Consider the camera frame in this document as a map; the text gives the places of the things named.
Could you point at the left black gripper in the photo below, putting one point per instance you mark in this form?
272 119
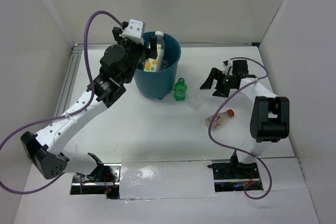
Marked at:
153 52

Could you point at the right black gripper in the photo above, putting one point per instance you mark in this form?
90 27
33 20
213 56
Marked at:
216 74

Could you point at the crushed clear plastic bottle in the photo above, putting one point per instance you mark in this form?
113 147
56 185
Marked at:
153 65

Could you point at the clear bottle white cap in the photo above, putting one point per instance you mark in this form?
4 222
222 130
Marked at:
196 99

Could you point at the green plastic bottle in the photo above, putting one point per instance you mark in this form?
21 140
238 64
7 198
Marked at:
180 89

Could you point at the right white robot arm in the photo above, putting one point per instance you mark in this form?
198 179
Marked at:
269 122

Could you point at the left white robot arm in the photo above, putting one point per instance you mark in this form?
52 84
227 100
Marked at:
44 148

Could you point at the teal plastic bin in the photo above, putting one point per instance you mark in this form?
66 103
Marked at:
156 85

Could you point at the small bottle red cap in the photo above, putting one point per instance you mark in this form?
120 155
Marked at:
220 120

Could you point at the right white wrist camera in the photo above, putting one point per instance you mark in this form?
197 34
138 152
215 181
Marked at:
228 68

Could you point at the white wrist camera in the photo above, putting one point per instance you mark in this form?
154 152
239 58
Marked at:
134 31
228 68

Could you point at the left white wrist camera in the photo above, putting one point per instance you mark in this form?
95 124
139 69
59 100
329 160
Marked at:
134 31

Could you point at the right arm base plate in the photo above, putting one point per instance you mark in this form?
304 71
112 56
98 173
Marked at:
229 178

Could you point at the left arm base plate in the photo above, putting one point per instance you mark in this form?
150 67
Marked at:
106 182

